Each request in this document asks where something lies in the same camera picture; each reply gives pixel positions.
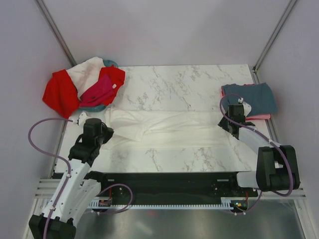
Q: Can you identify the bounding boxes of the aluminium frame post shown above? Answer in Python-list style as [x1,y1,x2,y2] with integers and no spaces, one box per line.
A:
[251,0,299,74]
[35,0,76,66]

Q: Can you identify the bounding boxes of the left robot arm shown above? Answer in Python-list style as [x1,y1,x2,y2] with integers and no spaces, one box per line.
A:
[28,118,114,239]

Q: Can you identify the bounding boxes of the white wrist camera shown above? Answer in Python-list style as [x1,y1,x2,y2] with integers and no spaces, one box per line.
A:
[238,98,252,117]
[72,112,90,126]

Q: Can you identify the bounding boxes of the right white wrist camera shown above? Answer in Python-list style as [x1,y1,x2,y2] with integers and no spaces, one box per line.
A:
[238,98,252,117]

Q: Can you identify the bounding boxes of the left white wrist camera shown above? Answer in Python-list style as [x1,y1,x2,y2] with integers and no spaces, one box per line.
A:
[72,112,90,126]

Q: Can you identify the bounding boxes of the left aluminium frame post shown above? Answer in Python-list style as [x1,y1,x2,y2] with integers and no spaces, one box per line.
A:
[35,0,76,66]

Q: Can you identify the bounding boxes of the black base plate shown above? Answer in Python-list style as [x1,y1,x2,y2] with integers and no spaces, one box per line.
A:
[85,171,257,204]

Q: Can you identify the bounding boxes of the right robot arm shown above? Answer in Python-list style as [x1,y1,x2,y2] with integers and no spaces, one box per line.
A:
[218,103,300,197]

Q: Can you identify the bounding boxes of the right aluminium frame post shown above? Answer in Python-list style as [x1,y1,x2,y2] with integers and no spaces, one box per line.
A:
[251,0,299,74]

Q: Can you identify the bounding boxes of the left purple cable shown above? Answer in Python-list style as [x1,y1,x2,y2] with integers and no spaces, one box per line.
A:
[27,117,134,239]

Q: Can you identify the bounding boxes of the white slotted cable duct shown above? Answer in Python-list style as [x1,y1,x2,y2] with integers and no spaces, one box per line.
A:
[87,197,249,210]

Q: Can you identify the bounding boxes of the folded grey-blue t-shirt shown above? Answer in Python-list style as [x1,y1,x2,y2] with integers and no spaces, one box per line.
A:
[222,83,278,116]

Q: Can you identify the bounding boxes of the magenta t-shirt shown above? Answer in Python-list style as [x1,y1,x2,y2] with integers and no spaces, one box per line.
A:
[79,75,115,108]

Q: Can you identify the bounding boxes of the purple cable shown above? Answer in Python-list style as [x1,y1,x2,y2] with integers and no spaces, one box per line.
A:
[27,117,134,239]
[219,93,295,216]

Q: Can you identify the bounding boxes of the red t-shirt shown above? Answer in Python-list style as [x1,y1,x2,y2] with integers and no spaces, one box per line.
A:
[41,66,126,119]

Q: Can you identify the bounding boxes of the teal laundry basket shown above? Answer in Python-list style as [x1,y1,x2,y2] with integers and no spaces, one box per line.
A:
[78,59,118,113]

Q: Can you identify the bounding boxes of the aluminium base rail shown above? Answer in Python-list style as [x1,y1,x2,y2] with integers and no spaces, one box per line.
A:
[34,178,307,200]

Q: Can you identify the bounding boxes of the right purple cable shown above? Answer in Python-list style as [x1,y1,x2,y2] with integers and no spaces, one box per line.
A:
[219,93,295,216]

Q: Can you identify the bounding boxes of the folded pink t-shirt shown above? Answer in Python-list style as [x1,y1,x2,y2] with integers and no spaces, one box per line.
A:
[246,114,271,120]

